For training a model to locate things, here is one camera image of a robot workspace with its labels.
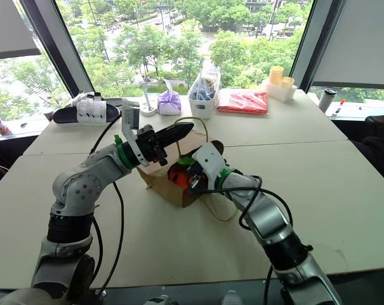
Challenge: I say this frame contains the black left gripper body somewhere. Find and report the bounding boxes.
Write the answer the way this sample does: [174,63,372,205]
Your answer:
[136,125,169,167]

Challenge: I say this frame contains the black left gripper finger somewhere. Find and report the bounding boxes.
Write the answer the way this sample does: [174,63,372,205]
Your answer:
[158,131,190,151]
[154,122,195,141]

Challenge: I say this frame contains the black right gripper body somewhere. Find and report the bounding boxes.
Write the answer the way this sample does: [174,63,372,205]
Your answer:
[186,163,209,194]

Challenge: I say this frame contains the orange plush toy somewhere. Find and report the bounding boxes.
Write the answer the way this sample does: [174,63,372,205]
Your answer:
[167,164,192,189]

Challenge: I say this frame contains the green plush toy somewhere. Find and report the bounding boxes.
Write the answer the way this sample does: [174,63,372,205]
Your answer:
[175,156,196,168]

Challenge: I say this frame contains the purple tied plastic bag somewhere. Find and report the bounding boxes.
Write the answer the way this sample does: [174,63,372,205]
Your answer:
[156,78,183,116]

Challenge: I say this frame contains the brown paper bag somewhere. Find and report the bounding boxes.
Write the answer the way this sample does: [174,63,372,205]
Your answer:
[136,116,239,223]

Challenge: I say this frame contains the white stand holder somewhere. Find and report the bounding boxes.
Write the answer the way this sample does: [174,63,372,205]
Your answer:
[138,81,158,118]

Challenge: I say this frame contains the red folded plastic bags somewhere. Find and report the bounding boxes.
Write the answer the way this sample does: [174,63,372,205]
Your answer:
[216,88,269,116]

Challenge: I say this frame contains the white rectangular holder box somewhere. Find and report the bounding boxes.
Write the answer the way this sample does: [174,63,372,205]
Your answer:
[261,78,298,104]

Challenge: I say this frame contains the tall yellow plastic cup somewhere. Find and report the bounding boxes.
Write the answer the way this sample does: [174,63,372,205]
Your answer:
[268,65,285,86]

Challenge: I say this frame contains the grey tumbler with black lid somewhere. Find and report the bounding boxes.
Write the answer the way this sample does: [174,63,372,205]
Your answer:
[317,88,338,114]

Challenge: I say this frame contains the grey roller blind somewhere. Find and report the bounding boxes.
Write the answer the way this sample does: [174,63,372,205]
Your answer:
[311,0,384,90]
[0,0,42,61]

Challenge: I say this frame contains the black chair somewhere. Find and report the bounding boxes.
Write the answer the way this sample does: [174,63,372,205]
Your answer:
[352,113,384,190]

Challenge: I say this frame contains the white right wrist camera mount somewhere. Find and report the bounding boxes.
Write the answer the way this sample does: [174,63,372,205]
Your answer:
[191,142,231,189]

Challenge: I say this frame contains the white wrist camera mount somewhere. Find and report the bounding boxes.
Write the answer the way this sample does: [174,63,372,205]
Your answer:
[121,99,150,168]
[191,142,231,189]

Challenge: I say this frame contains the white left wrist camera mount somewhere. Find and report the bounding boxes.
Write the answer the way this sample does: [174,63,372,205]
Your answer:
[121,99,150,168]

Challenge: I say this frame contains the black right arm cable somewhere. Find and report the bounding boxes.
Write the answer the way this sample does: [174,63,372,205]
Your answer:
[185,180,295,305]

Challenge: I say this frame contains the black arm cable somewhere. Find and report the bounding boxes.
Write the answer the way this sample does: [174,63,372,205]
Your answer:
[185,180,295,305]
[88,114,126,298]

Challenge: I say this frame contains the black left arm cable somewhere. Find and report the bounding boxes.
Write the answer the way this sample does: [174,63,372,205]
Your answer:
[88,114,126,298]

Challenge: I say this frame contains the black slipper with white strap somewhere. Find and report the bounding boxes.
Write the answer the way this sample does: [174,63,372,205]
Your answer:
[53,91,121,127]

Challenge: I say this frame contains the dark window frame post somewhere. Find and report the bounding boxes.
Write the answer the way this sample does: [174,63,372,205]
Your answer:
[19,0,96,98]
[288,0,334,92]

